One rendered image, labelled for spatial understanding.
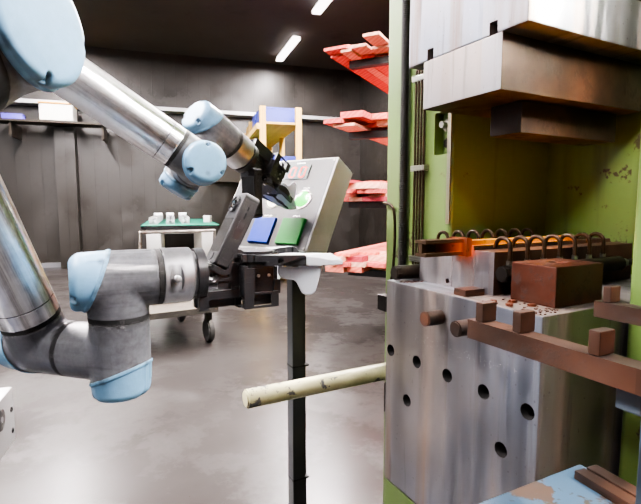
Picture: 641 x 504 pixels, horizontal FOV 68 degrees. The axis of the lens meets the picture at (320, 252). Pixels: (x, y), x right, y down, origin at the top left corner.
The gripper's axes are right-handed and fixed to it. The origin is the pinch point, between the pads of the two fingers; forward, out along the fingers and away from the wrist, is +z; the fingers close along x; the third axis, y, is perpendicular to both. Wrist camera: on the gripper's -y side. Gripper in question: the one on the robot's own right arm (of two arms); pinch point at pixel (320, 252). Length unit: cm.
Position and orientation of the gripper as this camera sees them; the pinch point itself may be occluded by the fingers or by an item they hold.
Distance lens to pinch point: 75.0
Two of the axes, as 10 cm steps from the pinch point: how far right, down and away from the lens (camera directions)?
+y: 0.0, 9.9, 1.0
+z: 8.8, -0.5, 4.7
